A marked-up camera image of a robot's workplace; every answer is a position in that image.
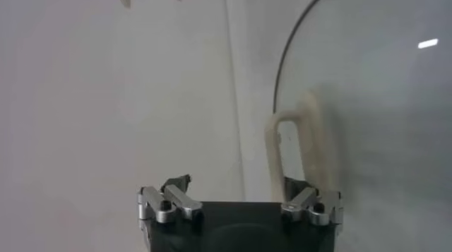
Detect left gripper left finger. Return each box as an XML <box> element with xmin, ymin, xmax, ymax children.
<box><xmin>136</xmin><ymin>174</ymin><xmax>205</xmax><ymax>224</ymax></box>

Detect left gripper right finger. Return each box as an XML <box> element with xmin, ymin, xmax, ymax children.
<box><xmin>281</xmin><ymin>176</ymin><xmax>344</xmax><ymax>227</ymax></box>

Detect glass lid with cream handle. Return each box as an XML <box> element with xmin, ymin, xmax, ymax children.
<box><xmin>264</xmin><ymin>0</ymin><xmax>452</xmax><ymax>252</ymax></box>

